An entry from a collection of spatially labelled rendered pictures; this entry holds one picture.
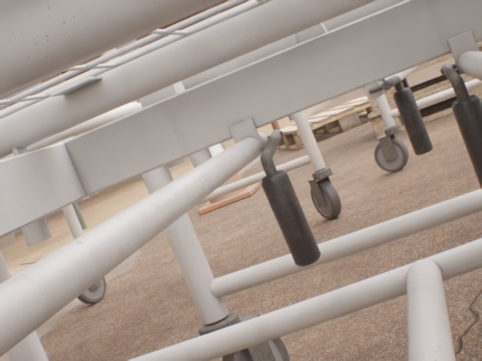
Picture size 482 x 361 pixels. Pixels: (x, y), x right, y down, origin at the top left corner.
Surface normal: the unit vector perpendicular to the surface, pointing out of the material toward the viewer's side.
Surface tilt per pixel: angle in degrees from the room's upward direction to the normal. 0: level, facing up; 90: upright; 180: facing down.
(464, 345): 0
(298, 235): 97
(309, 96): 90
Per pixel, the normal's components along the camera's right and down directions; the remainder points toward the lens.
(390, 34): -0.17, 0.16
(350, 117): 0.11, 0.05
